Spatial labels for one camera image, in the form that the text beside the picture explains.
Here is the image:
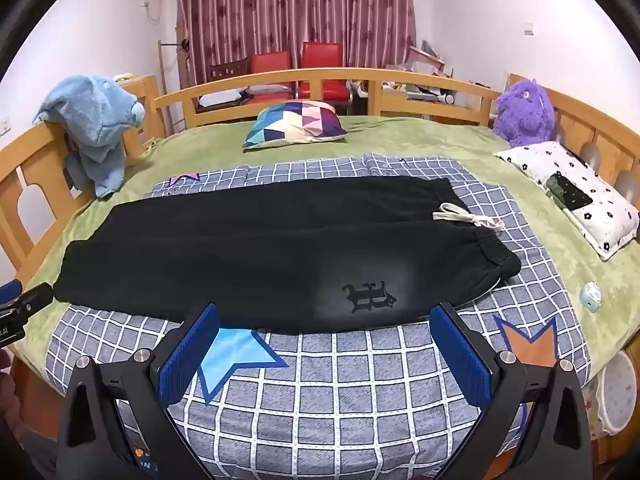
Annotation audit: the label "white round basket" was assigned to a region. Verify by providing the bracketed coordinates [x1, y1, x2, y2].
[582, 350, 639, 441]

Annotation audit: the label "red chair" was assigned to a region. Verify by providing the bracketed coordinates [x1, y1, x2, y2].
[249, 51, 293, 103]
[296, 41, 349, 106]

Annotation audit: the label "geometric patterned pillow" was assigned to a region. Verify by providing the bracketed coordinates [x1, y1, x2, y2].
[243, 100, 348, 150]

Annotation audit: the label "cluttered table with boxes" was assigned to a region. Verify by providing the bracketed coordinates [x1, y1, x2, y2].
[350, 40, 503, 116]

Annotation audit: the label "grey checked blanket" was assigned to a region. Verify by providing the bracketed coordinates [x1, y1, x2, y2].
[45, 152, 591, 480]

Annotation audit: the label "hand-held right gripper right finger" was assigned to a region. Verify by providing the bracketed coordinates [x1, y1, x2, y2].
[430, 302, 593, 480]

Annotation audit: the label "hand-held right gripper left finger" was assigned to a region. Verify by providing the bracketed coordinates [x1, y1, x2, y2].
[56, 302, 221, 480]

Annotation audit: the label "wooden bed frame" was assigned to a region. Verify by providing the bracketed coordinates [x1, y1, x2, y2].
[0, 66, 640, 466]

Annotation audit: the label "small pale blue ball toy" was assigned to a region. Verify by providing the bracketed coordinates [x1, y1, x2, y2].
[578, 281, 602, 314]

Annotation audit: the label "black pants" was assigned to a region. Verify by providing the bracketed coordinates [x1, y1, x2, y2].
[52, 175, 523, 335]

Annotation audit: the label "dark green cloth patch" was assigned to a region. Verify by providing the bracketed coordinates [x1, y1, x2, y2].
[545, 172, 595, 211]

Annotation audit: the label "wooden coat rack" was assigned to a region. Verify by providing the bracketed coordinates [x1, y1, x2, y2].
[157, 39, 195, 137]

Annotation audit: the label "blue plush toy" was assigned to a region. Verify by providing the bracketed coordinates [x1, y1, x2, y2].
[32, 75, 147, 200]

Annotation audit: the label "dark wooden chair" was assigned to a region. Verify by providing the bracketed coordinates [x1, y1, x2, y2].
[207, 58, 251, 98]

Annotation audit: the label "white floral pillow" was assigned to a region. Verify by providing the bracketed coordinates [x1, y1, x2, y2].
[492, 141, 640, 262]

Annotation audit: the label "purple plush toy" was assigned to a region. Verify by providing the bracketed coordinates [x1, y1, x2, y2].
[492, 78, 557, 148]

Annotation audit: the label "green bedspread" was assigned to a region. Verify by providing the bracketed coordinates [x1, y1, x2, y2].
[10, 115, 640, 376]

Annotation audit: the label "maroon striped curtain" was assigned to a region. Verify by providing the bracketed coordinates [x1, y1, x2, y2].
[176, 0, 417, 90]

